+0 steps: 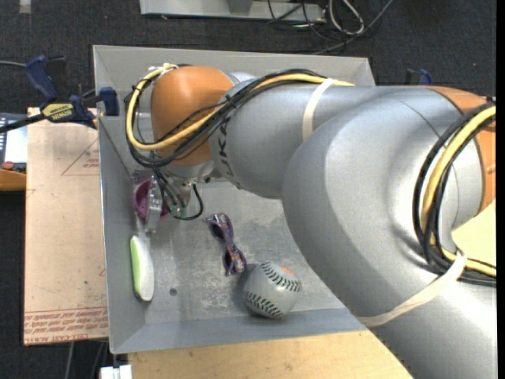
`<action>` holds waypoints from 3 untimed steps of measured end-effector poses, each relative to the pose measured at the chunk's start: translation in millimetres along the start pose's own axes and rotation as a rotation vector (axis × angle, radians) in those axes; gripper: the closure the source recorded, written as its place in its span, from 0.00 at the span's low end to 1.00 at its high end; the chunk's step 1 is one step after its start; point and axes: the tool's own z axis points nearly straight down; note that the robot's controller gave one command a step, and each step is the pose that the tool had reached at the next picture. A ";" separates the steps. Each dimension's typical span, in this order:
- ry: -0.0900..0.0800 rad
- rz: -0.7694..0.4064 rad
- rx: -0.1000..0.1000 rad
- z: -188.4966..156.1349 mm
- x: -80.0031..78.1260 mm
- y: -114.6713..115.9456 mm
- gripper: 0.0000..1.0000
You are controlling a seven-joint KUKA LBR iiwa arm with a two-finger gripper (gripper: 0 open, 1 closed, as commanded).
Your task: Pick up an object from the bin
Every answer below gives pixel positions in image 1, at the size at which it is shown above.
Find grey baseball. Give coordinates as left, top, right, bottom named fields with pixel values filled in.
left=242, top=261, right=303, bottom=319

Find purple cup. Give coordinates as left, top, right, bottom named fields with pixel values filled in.
left=133, top=178, right=171, bottom=221

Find grey metal bin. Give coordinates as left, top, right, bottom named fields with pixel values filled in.
left=92, top=44, right=376, bottom=355

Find purple sunglasses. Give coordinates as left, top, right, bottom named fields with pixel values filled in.
left=204, top=212, right=248, bottom=277

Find brown cardboard board, red print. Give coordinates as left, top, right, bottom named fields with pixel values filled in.
left=23, top=107, right=110, bottom=347

